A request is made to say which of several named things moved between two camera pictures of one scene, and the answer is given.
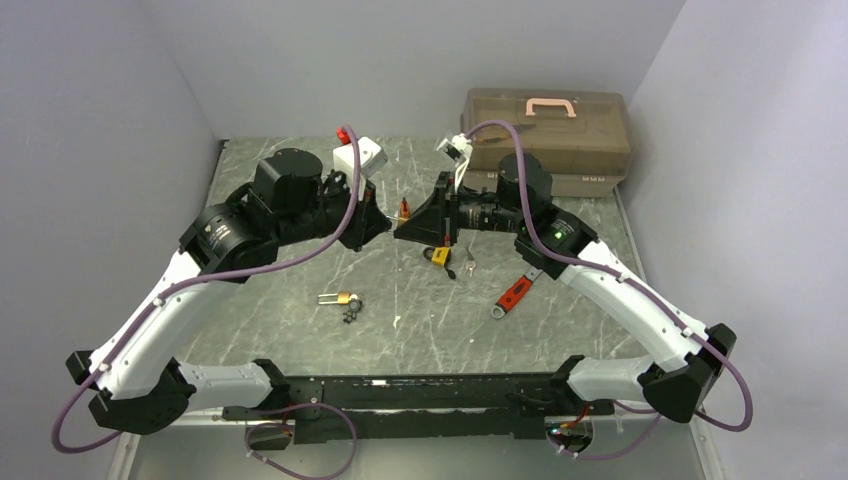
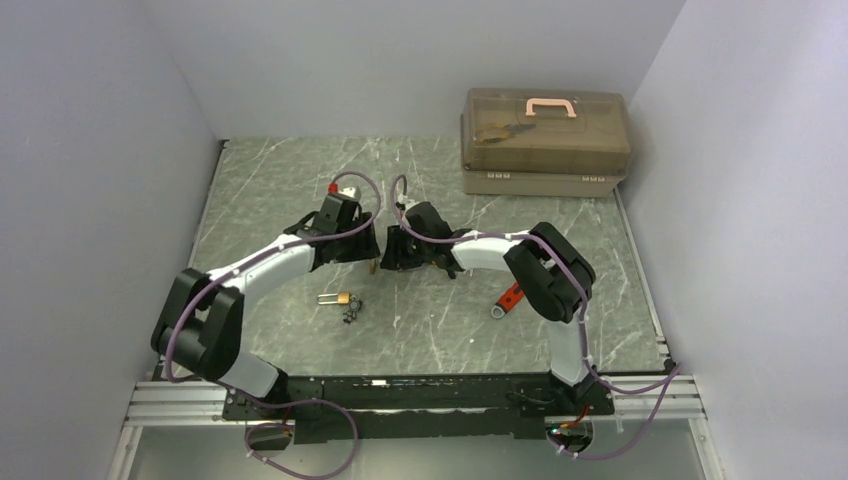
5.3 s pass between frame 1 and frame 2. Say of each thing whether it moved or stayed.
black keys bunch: stayed
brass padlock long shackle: stayed
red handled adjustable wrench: stayed
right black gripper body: moved
